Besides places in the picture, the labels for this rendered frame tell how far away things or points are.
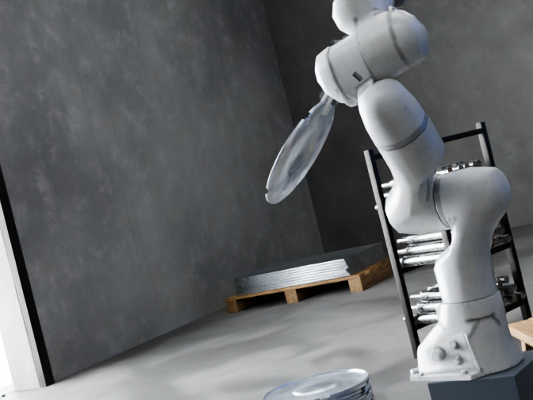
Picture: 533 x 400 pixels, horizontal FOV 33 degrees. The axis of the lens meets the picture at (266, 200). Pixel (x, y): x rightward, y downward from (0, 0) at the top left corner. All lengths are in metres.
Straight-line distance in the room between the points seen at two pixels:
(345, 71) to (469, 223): 0.37
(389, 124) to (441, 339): 0.45
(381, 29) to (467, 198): 0.35
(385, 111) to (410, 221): 0.27
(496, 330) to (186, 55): 6.56
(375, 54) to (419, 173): 0.23
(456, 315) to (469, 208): 0.21
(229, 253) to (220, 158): 0.87
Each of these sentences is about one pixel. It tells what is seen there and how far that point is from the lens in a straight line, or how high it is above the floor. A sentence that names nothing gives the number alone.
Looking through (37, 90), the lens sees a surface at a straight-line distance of 6.60.
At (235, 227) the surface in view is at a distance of 8.13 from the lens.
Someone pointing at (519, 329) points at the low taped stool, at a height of 0.33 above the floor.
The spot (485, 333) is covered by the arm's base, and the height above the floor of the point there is 0.52.
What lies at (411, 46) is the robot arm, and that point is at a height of 1.07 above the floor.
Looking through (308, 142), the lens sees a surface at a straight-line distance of 2.26.
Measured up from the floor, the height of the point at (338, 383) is 0.34.
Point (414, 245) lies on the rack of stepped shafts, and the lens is 4.07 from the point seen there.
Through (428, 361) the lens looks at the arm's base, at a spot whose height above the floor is 0.48.
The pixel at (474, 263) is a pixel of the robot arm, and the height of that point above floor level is 0.66.
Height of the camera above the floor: 0.89
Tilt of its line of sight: 1 degrees down
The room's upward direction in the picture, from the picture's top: 14 degrees counter-clockwise
